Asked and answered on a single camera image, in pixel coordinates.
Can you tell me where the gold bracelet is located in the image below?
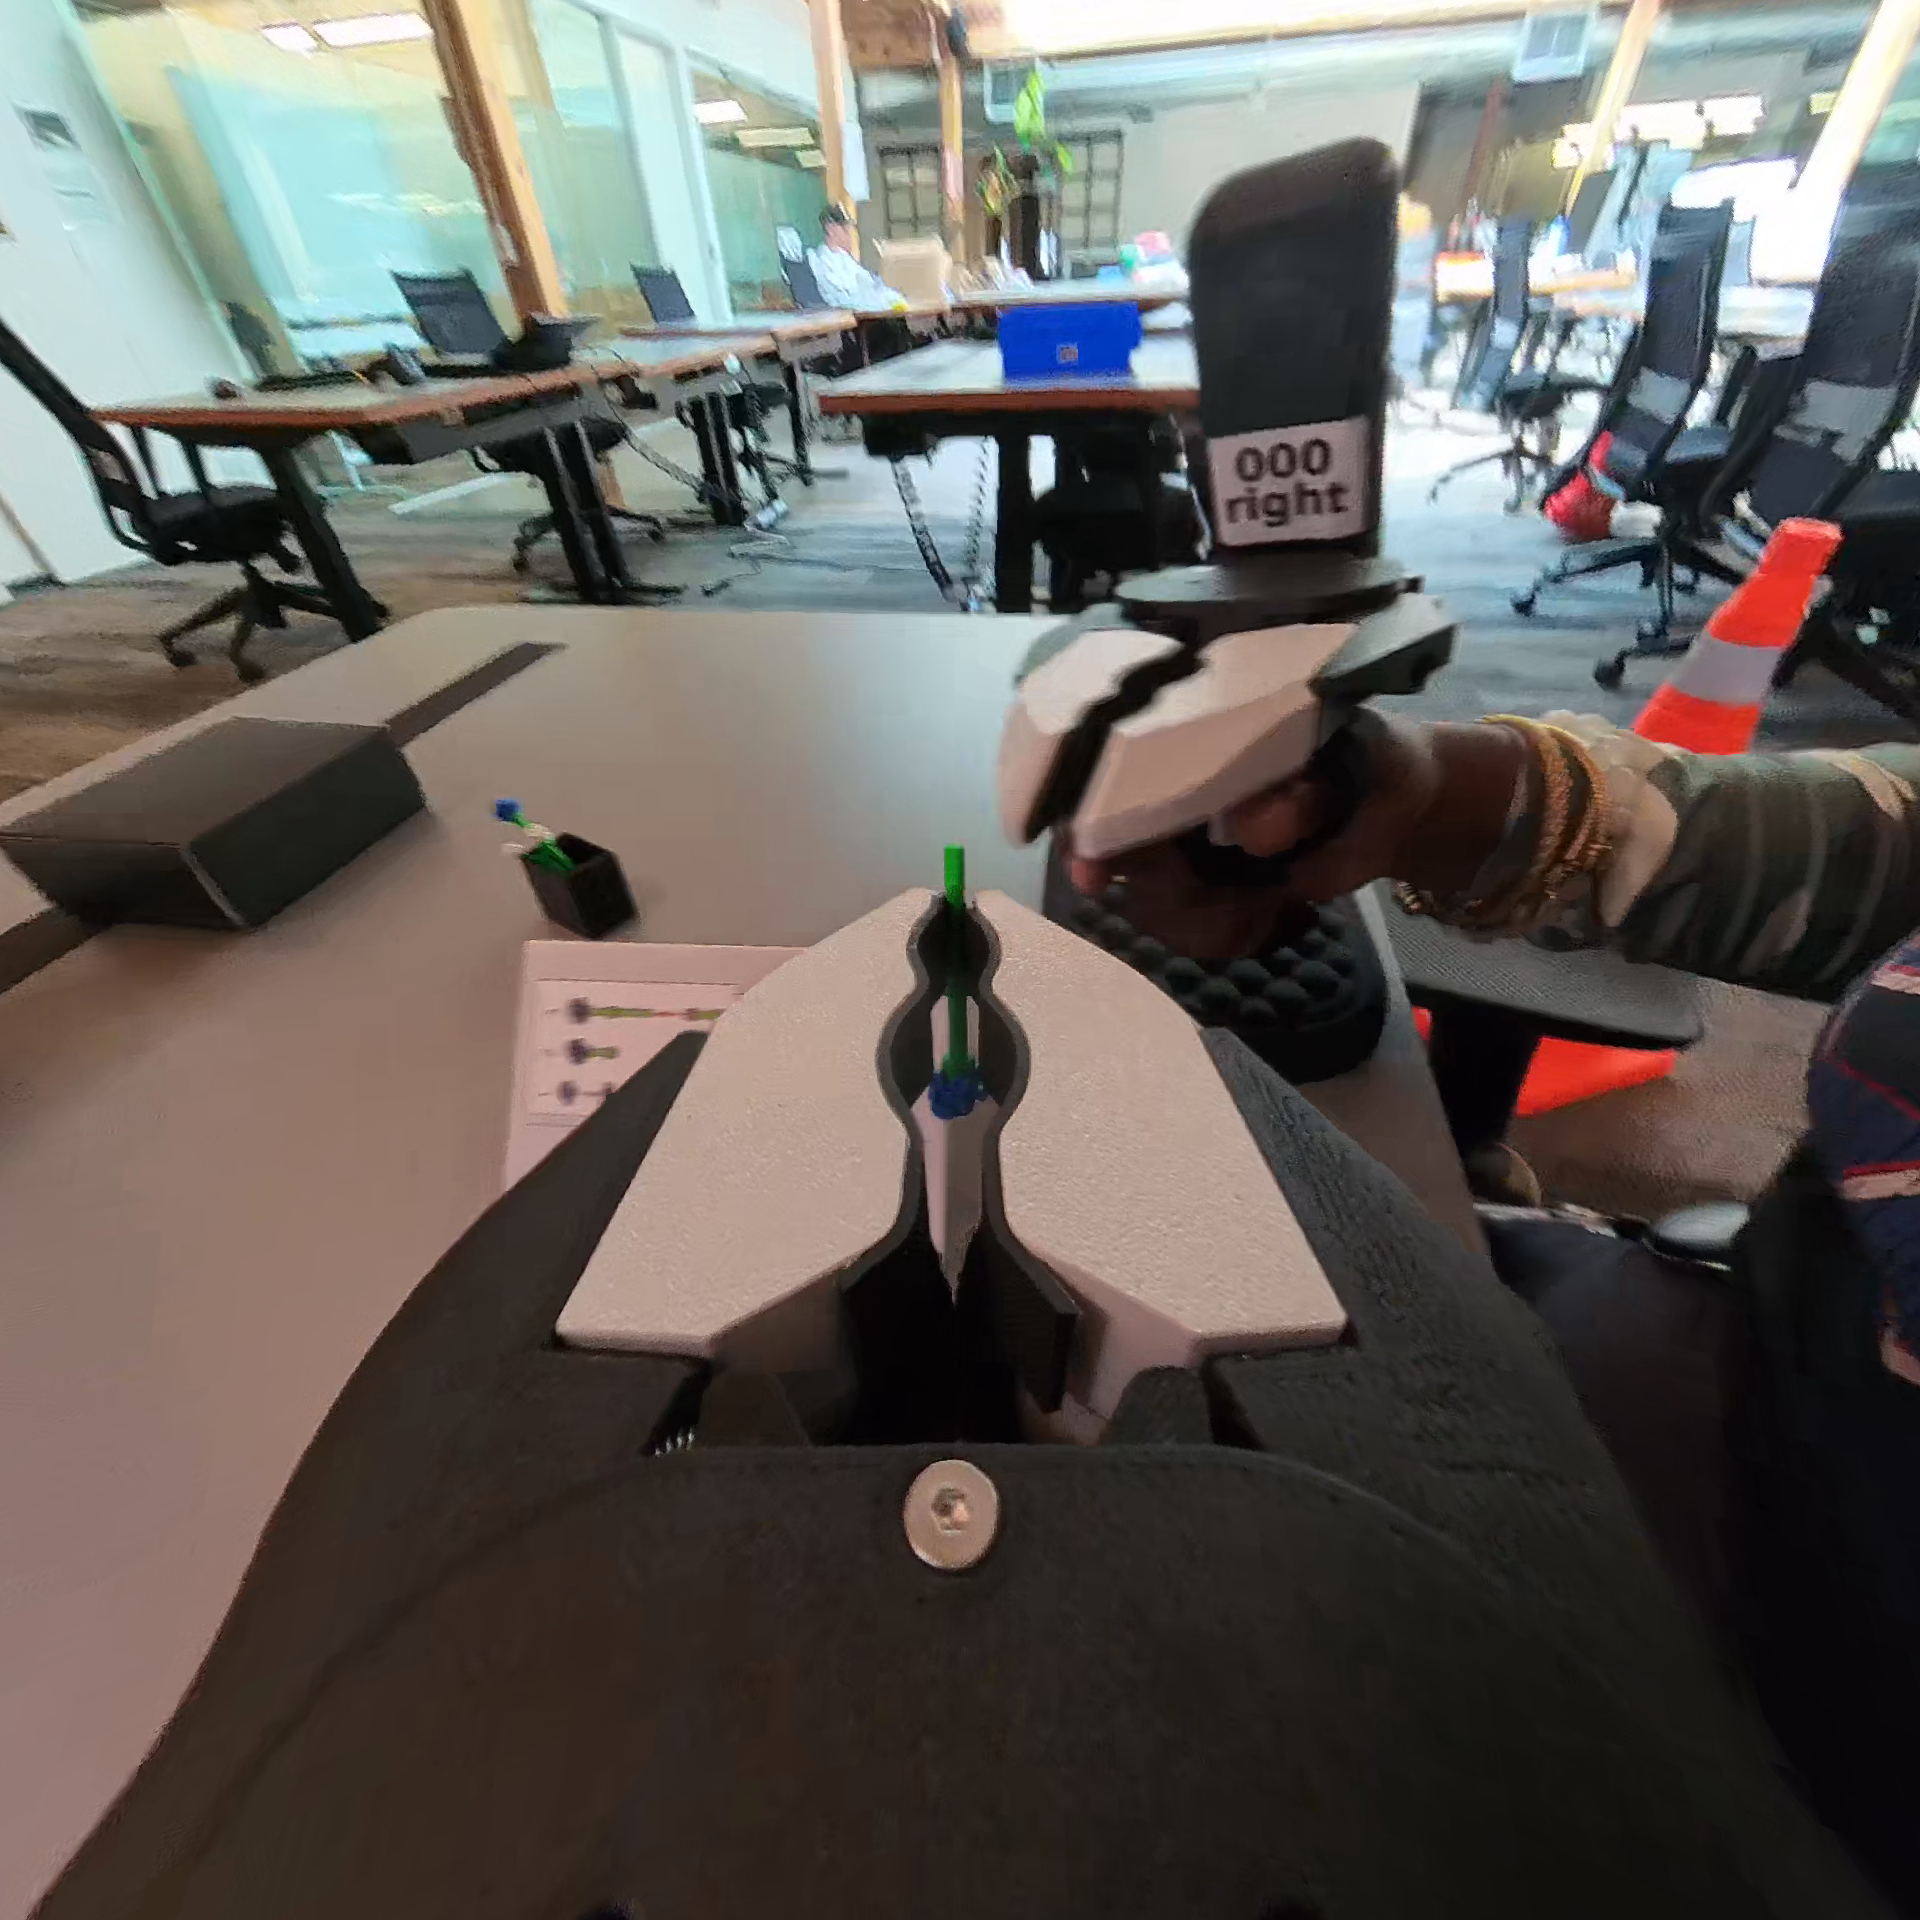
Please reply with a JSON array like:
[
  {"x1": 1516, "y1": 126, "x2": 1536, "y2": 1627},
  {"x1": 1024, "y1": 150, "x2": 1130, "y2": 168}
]
[{"x1": 1398, "y1": 713, "x2": 1629, "y2": 939}]

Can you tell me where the grey desk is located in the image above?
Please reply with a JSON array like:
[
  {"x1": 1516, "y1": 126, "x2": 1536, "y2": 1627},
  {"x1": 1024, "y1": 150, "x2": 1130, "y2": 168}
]
[{"x1": 0, "y1": 601, "x2": 1502, "y2": 1920}]

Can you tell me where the black chair armrest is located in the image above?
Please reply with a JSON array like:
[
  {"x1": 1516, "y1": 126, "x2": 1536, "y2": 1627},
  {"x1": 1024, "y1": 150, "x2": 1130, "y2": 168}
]
[{"x1": 1380, "y1": 894, "x2": 1712, "y2": 1058}]

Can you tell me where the blue plastic crate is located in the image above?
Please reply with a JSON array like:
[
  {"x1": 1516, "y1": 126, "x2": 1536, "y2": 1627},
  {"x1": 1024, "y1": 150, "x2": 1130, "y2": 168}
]
[{"x1": 994, "y1": 299, "x2": 1151, "y2": 387}]

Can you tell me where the black office chair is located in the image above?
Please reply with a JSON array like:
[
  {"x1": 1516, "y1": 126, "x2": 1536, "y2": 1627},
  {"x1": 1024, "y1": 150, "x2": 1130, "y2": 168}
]
[
  {"x1": 0, "y1": 318, "x2": 308, "y2": 681},
  {"x1": 391, "y1": 265, "x2": 673, "y2": 582},
  {"x1": 1509, "y1": 181, "x2": 1920, "y2": 699}
]

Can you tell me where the matte black box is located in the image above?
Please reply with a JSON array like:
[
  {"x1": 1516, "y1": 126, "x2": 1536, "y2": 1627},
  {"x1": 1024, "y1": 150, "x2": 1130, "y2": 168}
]
[{"x1": 0, "y1": 713, "x2": 430, "y2": 934}]

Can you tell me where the orange traffic cone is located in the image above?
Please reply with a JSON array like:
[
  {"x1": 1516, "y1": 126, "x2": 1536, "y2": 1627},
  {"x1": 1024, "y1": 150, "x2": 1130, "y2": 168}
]
[{"x1": 1509, "y1": 514, "x2": 1853, "y2": 1122}]

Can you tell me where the black mesh cushion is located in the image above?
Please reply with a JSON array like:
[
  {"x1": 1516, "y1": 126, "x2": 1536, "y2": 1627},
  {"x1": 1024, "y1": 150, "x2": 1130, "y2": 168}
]
[{"x1": 1076, "y1": 878, "x2": 1402, "y2": 1090}]

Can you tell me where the person's right forearm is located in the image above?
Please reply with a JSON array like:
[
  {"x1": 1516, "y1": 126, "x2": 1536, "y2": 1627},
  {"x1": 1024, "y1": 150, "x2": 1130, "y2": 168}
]
[{"x1": 1561, "y1": 732, "x2": 1920, "y2": 1005}]

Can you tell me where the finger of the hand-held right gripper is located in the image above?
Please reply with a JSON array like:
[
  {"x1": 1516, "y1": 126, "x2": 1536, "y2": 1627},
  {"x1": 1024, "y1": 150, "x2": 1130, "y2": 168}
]
[
  {"x1": 997, "y1": 624, "x2": 1219, "y2": 851},
  {"x1": 1067, "y1": 621, "x2": 1361, "y2": 865}
]

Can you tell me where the wooden table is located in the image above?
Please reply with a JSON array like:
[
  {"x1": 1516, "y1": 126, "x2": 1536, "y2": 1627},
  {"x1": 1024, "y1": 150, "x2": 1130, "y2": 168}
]
[
  {"x1": 93, "y1": 327, "x2": 787, "y2": 647},
  {"x1": 814, "y1": 327, "x2": 1210, "y2": 617}
]

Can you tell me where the white instruction booklet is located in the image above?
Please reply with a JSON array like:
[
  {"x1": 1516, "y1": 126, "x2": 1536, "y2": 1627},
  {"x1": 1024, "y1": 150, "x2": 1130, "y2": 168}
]
[{"x1": 503, "y1": 939, "x2": 821, "y2": 1189}]

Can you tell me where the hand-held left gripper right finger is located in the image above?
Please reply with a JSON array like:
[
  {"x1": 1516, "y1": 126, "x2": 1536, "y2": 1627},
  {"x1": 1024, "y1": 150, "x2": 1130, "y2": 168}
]
[{"x1": 976, "y1": 891, "x2": 1352, "y2": 1408}]

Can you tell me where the person's right hand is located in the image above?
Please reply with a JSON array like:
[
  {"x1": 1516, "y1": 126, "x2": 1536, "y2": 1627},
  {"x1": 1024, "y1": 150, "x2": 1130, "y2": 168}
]
[{"x1": 1064, "y1": 699, "x2": 1509, "y2": 967}]

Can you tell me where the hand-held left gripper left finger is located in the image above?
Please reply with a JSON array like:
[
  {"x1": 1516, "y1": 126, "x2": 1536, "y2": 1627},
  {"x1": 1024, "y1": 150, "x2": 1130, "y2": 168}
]
[{"x1": 556, "y1": 891, "x2": 957, "y2": 1408}]

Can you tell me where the person's dark clothing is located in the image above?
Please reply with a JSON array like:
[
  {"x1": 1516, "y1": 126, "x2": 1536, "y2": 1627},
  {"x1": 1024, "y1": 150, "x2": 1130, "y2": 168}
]
[{"x1": 1469, "y1": 926, "x2": 1920, "y2": 1897}]

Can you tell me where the black square frame brick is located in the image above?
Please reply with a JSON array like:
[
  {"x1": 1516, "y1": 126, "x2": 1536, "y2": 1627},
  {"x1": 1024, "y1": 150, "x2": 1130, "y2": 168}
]
[{"x1": 525, "y1": 832, "x2": 640, "y2": 942}]

